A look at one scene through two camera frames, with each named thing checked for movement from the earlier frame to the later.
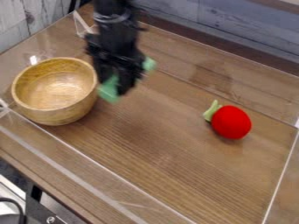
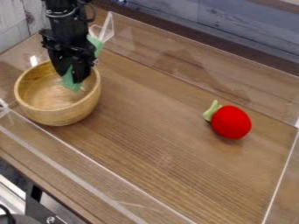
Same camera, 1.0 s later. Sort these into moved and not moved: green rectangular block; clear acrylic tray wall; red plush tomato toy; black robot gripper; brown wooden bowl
Moved: green rectangular block; black robot gripper
Not moved: brown wooden bowl; clear acrylic tray wall; red plush tomato toy
